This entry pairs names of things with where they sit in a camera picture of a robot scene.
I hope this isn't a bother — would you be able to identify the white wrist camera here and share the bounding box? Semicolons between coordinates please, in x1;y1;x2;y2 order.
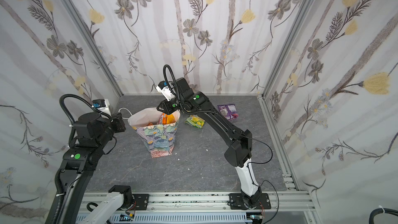
156;81;175;101
92;99;112;115

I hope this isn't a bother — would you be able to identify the purple snack packet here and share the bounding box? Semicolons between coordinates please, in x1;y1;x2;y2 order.
217;104;238;120

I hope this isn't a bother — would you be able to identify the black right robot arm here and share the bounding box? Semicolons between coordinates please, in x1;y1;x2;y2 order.
157;64;262;208

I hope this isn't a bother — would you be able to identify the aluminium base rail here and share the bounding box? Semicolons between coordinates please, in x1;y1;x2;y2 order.
74;191;321;224

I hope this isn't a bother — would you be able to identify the black corrugated cable corner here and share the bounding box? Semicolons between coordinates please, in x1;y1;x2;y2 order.
368;207;398;224

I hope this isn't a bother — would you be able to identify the Fox's candy bag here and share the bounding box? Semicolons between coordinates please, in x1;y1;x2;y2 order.
158;113;168;125

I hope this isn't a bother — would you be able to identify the white perforated cable duct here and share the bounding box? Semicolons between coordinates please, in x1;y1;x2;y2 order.
66;212;252;224

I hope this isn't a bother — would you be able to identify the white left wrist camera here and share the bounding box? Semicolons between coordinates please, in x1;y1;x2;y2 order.
92;99;112;115

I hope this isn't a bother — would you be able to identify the white floral paper bag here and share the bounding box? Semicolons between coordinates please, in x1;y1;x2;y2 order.
119;107;180;158

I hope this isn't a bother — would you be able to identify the yellow mango snack bag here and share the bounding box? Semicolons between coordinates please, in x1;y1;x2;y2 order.
166;114;176;124

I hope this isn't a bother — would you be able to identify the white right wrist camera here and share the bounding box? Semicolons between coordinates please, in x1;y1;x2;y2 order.
156;81;175;101

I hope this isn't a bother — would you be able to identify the green Fox's spring tea bag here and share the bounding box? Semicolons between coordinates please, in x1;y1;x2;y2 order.
185;115;205;129

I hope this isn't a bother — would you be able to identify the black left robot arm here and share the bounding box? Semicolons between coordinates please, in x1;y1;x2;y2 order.
46;94;126;224

